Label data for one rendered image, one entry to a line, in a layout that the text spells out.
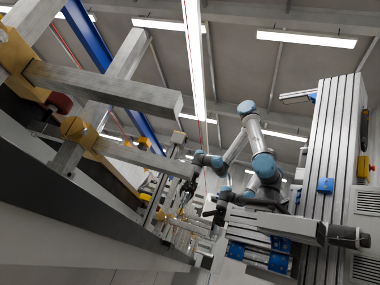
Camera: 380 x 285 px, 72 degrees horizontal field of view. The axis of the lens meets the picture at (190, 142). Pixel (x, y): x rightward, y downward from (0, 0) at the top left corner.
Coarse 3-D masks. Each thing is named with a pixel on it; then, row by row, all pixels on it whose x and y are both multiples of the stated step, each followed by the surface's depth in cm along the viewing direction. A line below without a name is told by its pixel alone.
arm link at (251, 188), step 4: (268, 148) 190; (272, 152) 185; (276, 156) 185; (252, 176) 178; (256, 176) 175; (252, 180) 174; (256, 180) 173; (248, 184) 174; (252, 184) 172; (256, 184) 172; (248, 188) 171; (252, 188) 170; (256, 188) 171; (244, 192) 170; (248, 192) 167; (252, 192) 167; (240, 196) 171; (244, 196) 166; (248, 196) 165; (252, 196) 166
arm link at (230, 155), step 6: (240, 132) 173; (246, 132) 170; (240, 138) 170; (246, 138) 170; (234, 144) 169; (240, 144) 169; (228, 150) 169; (234, 150) 168; (240, 150) 170; (228, 156) 167; (234, 156) 167; (228, 162) 166; (222, 168) 163; (228, 168) 168; (216, 174) 169; (222, 174) 166
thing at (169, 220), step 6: (138, 210) 154; (144, 210) 154; (156, 216) 152; (168, 222) 149; (174, 222) 149; (180, 222) 149; (186, 228) 147; (192, 228) 147; (198, 228) 146; (204, 234) 145
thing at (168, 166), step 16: (32, 128) 64; (48, 128) 64; (96, 144) 61; (112, 144) 61; (128, 160) 59; (144, 160) 58; (160, 160) 58; (176, 160) 57; (176, 176) 58; (192, 176) 58
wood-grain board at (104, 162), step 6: (54, 114) 76; (60, 114) 78; (60, 120) 78; (102, 162) 108; (108, 162) 112; (108, 168) 114; (114, 168) 119; (114, 174) 120; (120, 174) 127; (120, 180) 128; (126, 180) 135; (126, 186) 137; (132, 186) 145; (132, 192) 147; (138, 192) 155; (138, 198) 159; (144, 204) 172
